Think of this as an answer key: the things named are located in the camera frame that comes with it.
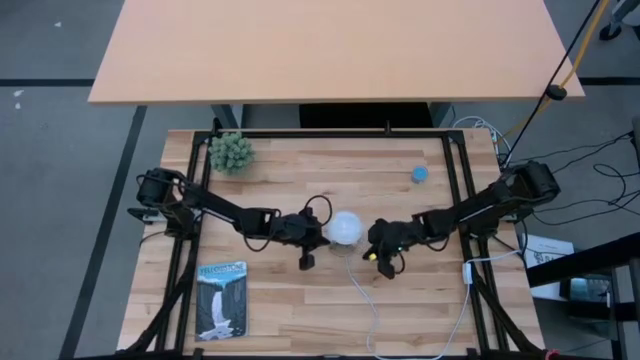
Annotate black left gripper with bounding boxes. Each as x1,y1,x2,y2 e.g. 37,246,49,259
269,207,333,272

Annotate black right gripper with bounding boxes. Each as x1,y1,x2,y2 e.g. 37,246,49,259
366,219,432,280

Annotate white flood lightbulb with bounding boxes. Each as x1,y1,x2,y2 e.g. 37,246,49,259
324,210,365,247

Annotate Yellowstone waterfall book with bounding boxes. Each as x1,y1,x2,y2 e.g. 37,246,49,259
194,260,250,343

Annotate green potted plant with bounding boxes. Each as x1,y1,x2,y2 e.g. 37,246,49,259
208,131,255,176

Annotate white printed paper sheet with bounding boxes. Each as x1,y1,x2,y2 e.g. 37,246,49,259
522,233,576,301

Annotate large tan table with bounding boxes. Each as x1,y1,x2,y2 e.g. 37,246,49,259
88,0,586,131

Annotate black shelf unit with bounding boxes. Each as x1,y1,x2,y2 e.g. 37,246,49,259
527,232,640,360

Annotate chair wheel base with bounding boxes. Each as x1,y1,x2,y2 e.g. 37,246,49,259
598,0,640,42

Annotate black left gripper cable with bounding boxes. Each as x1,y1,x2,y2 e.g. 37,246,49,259
303,194,334,227

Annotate white lamp power cord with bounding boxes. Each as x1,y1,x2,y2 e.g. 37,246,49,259
343,249,522,360

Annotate black metal table frame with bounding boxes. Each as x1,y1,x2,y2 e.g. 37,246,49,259
117,118,547,360

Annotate white cable bundle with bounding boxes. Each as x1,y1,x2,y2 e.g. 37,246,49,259
452,115,514,157

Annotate black floor cables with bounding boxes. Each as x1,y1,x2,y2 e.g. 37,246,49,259
499,129,640,227

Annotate black hanging cable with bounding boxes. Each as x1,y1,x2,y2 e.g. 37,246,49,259
502,0,602,169

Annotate yellow hanging cable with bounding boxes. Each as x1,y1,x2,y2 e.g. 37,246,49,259
499,0,612,144

